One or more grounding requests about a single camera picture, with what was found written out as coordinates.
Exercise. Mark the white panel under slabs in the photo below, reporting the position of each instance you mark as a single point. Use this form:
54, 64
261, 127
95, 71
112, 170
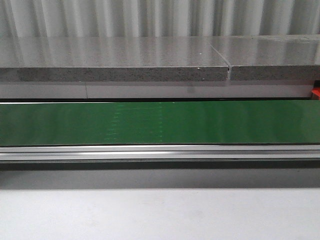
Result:
157, 90

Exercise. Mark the grey speckled stone slab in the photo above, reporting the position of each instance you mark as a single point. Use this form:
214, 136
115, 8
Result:
110, 59

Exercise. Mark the green conveyor belt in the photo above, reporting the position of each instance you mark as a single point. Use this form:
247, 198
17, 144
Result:
180, 122

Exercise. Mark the red plastic tray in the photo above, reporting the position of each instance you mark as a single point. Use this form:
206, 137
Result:
315, 93

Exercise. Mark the white pleated curtain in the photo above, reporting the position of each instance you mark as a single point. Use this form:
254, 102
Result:
158, 18

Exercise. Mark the aluminium conveyor side rail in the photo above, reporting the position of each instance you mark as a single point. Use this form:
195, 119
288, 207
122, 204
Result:
159, 153

